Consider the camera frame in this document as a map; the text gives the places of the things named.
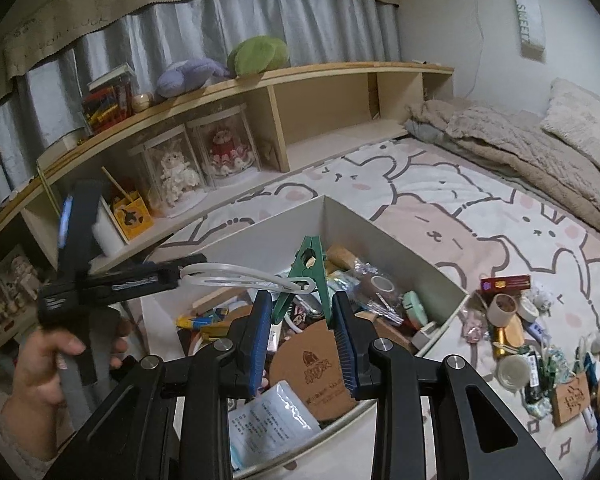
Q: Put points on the display case with white doll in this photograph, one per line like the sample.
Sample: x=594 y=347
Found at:
x=170 y=170

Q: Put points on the white box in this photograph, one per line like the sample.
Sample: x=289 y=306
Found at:
x=380 y=240

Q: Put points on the white hanging paper bag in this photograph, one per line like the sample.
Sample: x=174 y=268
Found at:
x=527 y=15

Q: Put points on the purple tube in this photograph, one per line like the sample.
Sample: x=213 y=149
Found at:
x=537 y=332

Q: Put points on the blue white patterned packet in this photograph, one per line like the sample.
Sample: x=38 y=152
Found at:
x=562 y=357

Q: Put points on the copper tube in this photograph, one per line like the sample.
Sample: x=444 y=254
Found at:
x=502 y=342

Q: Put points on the person's left forearm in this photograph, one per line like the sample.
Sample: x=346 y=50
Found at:
x=15 y=435

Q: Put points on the light wooden piece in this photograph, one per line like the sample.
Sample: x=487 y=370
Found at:
x=517 y=332

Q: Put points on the masking tape roll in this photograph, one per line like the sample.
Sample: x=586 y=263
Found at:
x=495 y=317

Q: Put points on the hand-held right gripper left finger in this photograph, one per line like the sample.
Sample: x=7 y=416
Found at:
x=257 y=345

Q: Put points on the dark green clothes peg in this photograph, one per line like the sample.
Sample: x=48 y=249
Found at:
x=549 y=367

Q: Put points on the white charger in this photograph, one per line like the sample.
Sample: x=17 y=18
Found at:
x=430 y=335

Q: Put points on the person's left hand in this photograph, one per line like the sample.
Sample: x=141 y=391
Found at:
x=40 y=370

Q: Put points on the purple plush toy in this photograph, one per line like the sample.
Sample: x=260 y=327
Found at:
x=190 y=77

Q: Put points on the beige duvet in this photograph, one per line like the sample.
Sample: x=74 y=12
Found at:
x=440 y=112

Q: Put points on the green plush toy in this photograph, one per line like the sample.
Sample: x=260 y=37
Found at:
x=257 y=55

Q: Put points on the grey blue sheet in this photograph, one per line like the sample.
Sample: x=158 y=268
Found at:
x=425 y=131

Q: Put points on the clear brown tape roll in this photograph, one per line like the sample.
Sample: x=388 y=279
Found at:
x=377 y=287

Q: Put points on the fuzzy beige pillow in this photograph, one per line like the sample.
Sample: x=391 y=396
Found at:
x=585 y=120

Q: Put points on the red box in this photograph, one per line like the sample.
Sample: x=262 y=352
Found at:
x=505 y=282

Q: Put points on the white round plastic holder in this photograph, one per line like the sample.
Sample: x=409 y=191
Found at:
x=512 y=374

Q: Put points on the pink wrapped item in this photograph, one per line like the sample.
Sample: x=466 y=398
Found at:
x=472 y=327

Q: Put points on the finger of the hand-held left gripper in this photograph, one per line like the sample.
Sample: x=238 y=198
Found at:
x=130 y=290
x=155 y=266

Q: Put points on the textured beige pillow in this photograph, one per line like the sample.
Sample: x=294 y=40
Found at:
x=520 y=155

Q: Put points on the black bottle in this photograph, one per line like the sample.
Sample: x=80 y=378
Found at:
x=533 y=380

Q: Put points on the round cartoon badge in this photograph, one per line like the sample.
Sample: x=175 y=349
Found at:
x=300 y=317

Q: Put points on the wooden shelf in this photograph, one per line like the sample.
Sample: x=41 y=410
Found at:
x=320 y=71

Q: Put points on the mint green case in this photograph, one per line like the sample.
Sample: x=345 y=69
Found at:
x=416 y=307

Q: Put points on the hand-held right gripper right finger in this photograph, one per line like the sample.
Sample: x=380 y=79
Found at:
x=345 y=345

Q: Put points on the face mask packet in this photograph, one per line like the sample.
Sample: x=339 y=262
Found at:
x=270 y=425

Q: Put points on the clear jar of coloured items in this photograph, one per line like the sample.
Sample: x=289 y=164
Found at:
x=107 y=105

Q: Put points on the grey curtain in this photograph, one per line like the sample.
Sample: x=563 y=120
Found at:
x=280 y=25

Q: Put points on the wooden ball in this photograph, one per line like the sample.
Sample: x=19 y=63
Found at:
x=142 y=103

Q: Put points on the rabbit printed blanket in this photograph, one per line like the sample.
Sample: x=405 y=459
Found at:
x=480 y=230

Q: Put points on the carved wooden tag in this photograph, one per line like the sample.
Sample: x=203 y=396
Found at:
x=572 y=400

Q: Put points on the display case with red doll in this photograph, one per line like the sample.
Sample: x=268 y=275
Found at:
x=227 y=147

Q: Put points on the round cork coaster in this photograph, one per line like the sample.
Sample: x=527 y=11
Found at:
x=305 y=365

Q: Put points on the yellow box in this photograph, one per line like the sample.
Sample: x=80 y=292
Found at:
x=132 y=217

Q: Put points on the box of figures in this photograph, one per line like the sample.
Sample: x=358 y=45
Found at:
x=10 y=300

